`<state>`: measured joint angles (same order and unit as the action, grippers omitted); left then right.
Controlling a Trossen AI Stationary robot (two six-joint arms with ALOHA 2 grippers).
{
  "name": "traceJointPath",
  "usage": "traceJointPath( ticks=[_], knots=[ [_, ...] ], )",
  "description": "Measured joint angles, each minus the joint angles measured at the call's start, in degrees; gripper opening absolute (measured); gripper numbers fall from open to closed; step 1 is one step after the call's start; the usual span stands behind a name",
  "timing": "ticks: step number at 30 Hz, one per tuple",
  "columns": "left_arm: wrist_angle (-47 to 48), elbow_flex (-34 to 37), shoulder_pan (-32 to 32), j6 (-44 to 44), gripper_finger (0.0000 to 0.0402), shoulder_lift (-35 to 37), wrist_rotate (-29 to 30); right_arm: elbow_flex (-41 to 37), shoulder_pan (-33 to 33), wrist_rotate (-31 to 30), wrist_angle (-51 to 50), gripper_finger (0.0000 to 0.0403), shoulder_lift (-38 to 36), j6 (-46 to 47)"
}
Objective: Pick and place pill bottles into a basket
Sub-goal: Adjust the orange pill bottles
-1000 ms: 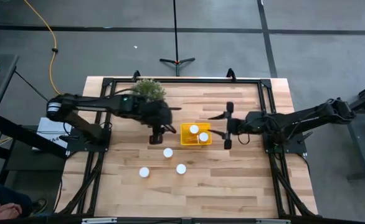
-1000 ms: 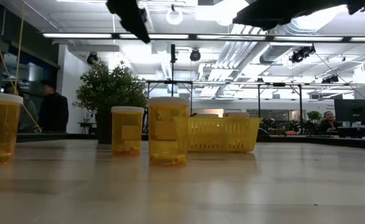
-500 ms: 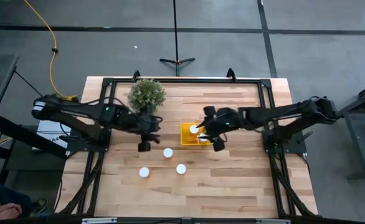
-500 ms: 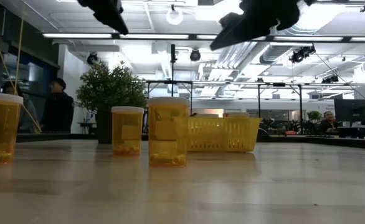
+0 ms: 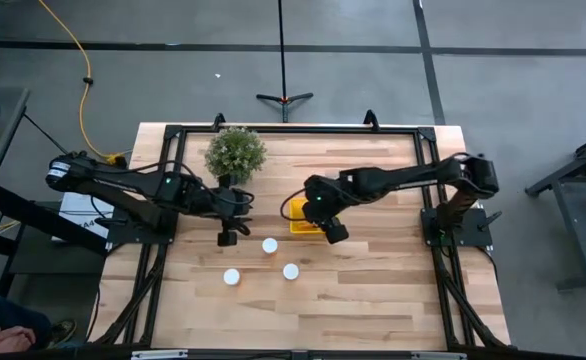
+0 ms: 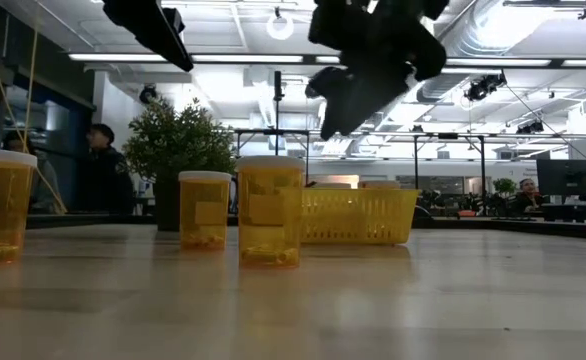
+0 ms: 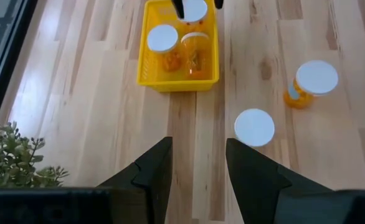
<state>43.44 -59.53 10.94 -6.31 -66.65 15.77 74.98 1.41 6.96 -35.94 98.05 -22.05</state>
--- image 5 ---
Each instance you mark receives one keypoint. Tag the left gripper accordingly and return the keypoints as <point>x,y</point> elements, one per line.
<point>228,204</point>

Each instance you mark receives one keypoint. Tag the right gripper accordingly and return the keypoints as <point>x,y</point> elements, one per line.
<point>330,216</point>

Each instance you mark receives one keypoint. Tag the amber pill bottle white cap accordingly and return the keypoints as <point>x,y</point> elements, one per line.
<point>231,276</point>
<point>269,245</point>
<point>291,271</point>

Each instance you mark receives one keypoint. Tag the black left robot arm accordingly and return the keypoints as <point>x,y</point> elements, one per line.
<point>123,185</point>

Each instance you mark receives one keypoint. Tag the yellow plastic basket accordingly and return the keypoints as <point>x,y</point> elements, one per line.
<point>300,227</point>

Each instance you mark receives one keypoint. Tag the green potted plant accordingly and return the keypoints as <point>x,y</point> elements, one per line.
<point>235,152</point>

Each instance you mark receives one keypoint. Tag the white paper box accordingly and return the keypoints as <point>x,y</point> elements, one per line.
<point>80,207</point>

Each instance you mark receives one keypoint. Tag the black tripod stand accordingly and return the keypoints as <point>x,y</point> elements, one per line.
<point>283,50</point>

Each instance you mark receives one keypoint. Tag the person's shoe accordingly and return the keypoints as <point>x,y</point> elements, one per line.
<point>63,331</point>

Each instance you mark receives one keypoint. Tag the person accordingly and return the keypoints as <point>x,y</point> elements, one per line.
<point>3,310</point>

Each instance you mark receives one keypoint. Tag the person's hand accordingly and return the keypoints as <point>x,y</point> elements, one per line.
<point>8,340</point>

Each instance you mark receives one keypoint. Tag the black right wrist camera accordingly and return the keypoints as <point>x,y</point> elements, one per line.
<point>337,234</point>

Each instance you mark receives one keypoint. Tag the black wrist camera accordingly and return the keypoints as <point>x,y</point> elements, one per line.
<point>337,234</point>
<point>227,239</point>

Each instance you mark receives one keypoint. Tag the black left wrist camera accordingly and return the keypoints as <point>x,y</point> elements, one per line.
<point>227,239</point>

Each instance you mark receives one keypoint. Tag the black metal table frame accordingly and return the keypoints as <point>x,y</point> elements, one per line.
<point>298,130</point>

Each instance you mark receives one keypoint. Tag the silver frame bracket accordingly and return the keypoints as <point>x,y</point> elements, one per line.
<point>158,355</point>
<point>438,356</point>

